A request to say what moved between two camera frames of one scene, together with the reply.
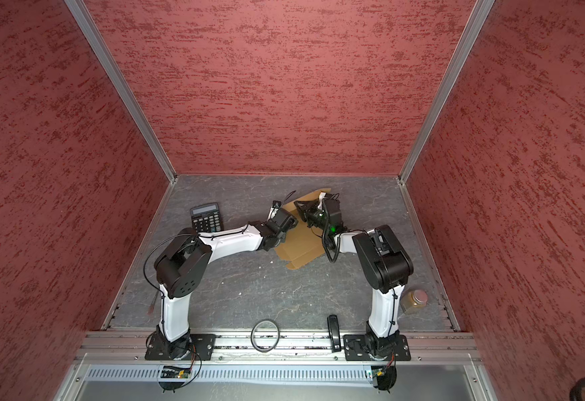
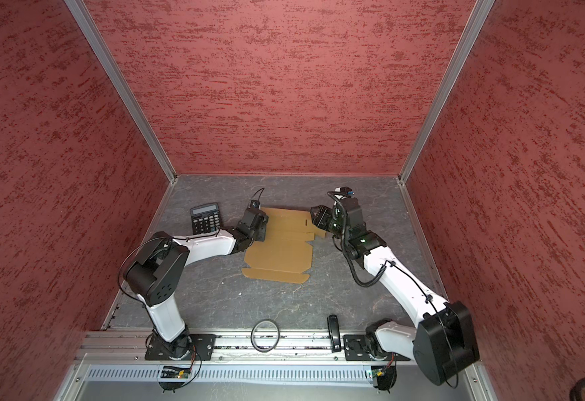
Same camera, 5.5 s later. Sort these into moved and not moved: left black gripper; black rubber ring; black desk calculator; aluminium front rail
Moved: left black gripper
Not moved: black rubber ring; aluminium front rail; black desk calculator
